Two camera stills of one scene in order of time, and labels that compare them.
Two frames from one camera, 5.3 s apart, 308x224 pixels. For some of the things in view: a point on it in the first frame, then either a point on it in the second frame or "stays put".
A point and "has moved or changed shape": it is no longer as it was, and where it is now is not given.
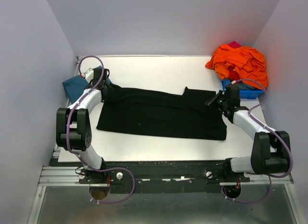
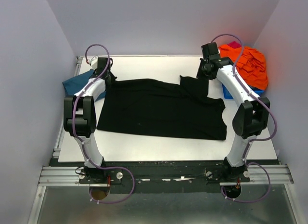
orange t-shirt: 249,62 stays put
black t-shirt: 189,114 has moved or changed shape
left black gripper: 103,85 to 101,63
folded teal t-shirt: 74,85 stays put
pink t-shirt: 234,44 stays put
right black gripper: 212,101 to 199,73
